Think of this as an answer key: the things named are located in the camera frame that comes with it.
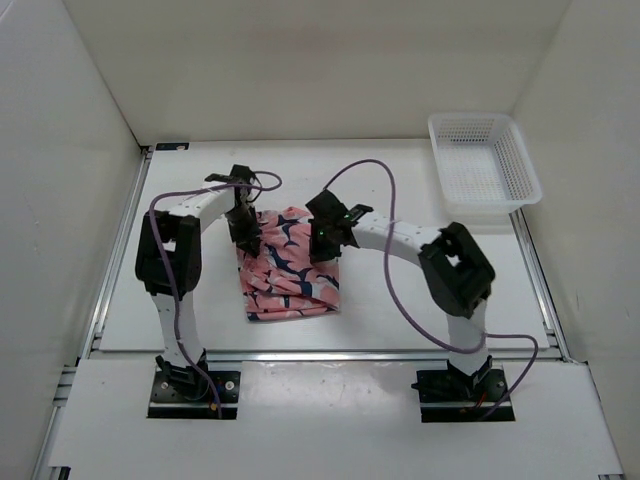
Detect pink shark print shorts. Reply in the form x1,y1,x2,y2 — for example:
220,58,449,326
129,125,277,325
237,207,340,322

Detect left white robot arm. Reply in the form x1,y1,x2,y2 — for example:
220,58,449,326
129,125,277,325
134,165,264,403

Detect white perforated plastic basket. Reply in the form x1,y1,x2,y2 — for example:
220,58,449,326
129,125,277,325
428,113,543,218

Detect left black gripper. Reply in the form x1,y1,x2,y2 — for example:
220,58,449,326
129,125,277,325
224,205,263,255

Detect purple cable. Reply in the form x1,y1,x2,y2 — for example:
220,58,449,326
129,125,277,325
148,171,282,420
324,159,540,419

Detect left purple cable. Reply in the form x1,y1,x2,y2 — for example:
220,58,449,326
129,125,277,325
148,171,282,420

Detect aluminium frame rail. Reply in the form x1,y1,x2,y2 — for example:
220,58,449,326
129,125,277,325
207,348,563,363

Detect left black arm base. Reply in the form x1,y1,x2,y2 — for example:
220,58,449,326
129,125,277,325
147,355,241,420

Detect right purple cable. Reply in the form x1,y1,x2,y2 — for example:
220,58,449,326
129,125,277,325
324,159,540,419

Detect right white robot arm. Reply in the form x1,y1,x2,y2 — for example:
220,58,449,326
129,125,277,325
306,190,495,400

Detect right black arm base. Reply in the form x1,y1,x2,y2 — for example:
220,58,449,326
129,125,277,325
411,367,516,424

